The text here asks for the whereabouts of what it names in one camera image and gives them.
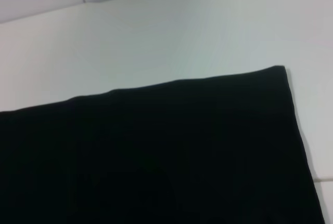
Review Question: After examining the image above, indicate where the black t-shirt with FREE print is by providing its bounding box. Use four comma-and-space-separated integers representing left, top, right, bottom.
0, 64, 326, 224

